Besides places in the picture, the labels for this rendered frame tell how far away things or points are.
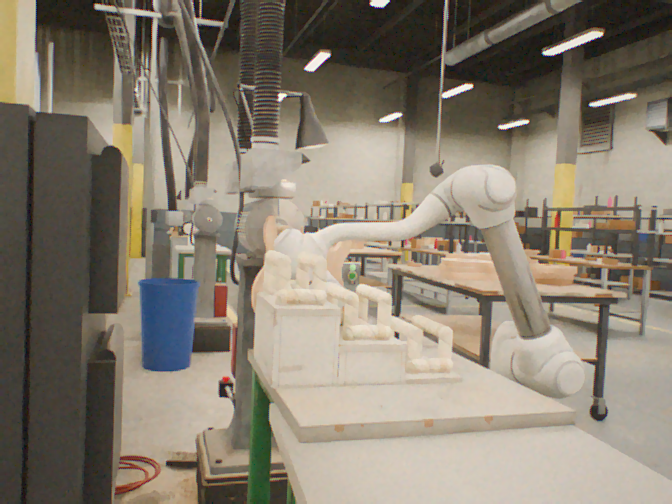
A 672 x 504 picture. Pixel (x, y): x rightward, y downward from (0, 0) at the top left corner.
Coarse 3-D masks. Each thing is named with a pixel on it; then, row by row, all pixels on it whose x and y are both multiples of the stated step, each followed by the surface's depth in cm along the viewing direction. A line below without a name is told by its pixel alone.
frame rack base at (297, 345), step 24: (264, 312) 137; (288, 312) 125; (312, 312) 127; (336, 312) 128; (264, 336) 135; (288, 336) 125; (312, 336) 127; (336, 336) 128; (264, 360) 134; (288, 360) 126; (312, 360) 127; (336, 360) 129; (288, 384) 126; (312, 384) 128; (336, 384) 129
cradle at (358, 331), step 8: (352, 328) 132; (360, 328) 133; (368, 328) 133; (376, 328) 134; (384, 328) 134; (352, 336) 132; (360, 336) 133; (368, 336) 133; (376, 336) 134; (384, 336) 134
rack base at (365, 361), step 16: (352, 352) 130; (368, 352) 131; (384, 352) 132; (400, 352) 133; (352, 368) 130; (368, 368) 131; (384, 368) 132; (400, 368) 133; (352, 384) 130; (368, 384) 131
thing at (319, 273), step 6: (318, 264) 130; (324, 264) 130; (318, 270) 130; (324, 270) 131; (312, 276) 131; (318, 276) 130; (324, 276) 131; (312, 282) 131; (318, 282) 130; (324, 282) 131; (312, 288) 131; (318, 288) 130; (324, 288) 131
